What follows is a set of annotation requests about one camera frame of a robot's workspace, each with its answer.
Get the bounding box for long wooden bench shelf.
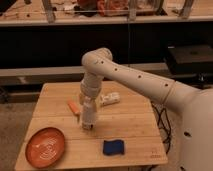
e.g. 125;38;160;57
0;0;213;27

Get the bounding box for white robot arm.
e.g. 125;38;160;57
81;48;213;171

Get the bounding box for orange ceramic plate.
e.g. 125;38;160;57
25;127;65;169

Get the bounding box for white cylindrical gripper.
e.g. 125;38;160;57
82;97;97;130

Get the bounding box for orange carrot toy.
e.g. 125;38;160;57
67;100;80;116

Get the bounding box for blue sponge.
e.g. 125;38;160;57
103;140;125;156

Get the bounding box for black cables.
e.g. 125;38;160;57
150;101;173;155

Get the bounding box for wooden bamboo table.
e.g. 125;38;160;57
24;81;168;170

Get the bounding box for black box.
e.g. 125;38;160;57
165;45;213;74

